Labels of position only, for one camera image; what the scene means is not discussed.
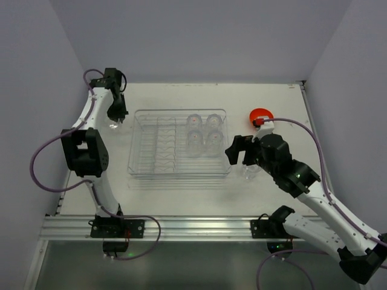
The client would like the clear glass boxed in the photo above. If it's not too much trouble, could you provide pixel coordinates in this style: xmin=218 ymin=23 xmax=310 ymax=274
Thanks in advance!
xmin=206 ymin=114 xmax=223 ymax=132
xmin=241 ymin=164 xmax=262 ymax=181
xmin=186 ymin=129 xmax=204 ymax=157
xmin=106 ymin=120 xmax=122 ymax=131
xmin=186 ymin=114 xmax=203 ymax=132
xmin=206 ymin=130 xmax=224 ymax=156

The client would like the orange plastic bowl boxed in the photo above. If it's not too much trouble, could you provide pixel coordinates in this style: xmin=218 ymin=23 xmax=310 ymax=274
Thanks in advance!
xmin=249 ymin=108 xmax=274 ymax=129

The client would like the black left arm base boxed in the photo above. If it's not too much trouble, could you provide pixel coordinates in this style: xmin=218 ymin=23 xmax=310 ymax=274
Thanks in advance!
xmin=88 ymin=216 xmax=145 ymax=258

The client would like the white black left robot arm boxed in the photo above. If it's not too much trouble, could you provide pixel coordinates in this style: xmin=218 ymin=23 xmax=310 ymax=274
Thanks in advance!
xmin=60 ymin=68 xmax=128 ymax=218

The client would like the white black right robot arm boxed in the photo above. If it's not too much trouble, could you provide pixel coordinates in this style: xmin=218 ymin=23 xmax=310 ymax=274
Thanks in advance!
xmin=225 ymin=134 xmax=386 ymax=285

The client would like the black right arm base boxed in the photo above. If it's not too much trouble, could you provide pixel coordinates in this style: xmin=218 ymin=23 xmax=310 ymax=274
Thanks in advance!
xmin=250 ymin=213 xmax=293 ymax=253

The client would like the clear plastic dish tray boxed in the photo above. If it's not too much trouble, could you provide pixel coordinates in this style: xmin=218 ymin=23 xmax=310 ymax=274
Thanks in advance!
xmin=128 ymin=109 xmax=230 ymax=179

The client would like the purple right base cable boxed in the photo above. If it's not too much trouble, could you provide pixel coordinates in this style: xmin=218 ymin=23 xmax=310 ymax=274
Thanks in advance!
xmin=256 ymin=249 xmax=330 ymax=290

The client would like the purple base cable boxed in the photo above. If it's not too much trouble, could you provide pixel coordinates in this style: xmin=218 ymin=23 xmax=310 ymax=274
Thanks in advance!
xmin=256 ymin=249 xmax=330 ymax=290
xmin=90 ymin=184 xmax=161 ymax=262

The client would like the aluminium mounting rail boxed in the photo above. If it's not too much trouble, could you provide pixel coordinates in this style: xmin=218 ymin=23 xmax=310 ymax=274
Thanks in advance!
xmin=39 ymin=214 xmax=359 ymax=242

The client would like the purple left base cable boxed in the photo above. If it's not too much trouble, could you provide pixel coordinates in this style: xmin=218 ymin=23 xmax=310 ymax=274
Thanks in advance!
xmin=90 ymin=184 xmax=161 ymax=262

